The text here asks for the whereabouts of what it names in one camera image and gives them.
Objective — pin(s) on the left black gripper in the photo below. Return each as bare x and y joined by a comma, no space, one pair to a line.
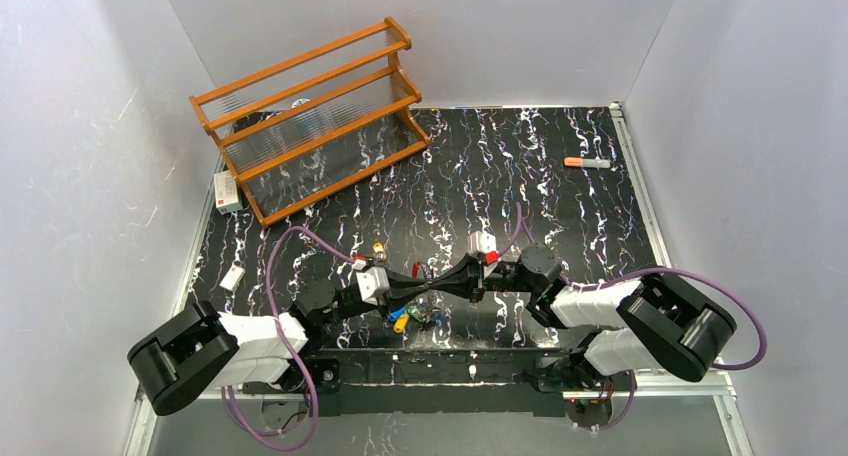
390,293

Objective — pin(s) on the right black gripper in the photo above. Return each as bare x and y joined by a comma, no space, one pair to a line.
476,278

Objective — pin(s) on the bunch of coloured keys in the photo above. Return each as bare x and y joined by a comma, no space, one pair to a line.
426,310

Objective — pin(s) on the yellow tagged key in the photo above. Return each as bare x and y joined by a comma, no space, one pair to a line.
379,251

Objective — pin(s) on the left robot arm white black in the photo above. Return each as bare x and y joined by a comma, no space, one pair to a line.
201,349

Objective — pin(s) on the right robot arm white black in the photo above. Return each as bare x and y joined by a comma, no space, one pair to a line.
653,321

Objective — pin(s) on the orange white marker pen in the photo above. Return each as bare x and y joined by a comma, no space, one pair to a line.
576,162

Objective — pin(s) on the small white card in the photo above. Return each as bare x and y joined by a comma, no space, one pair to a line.
232,278

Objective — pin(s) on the orange wooden shelf rack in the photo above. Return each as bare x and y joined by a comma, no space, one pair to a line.
308,127

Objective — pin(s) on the white red small box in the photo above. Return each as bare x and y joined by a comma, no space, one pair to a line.
226,193

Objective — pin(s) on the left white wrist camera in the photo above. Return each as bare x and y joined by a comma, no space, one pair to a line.
371,280

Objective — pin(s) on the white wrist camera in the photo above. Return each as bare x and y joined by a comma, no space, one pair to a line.
371,280
482,245

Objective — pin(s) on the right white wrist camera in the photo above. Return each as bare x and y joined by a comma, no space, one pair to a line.
482,245

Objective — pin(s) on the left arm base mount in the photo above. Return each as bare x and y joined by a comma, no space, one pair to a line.
311,373

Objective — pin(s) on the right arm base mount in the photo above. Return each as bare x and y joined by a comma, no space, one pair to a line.
602,401

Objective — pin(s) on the aluminium frame rail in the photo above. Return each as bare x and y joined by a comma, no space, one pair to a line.
466,382

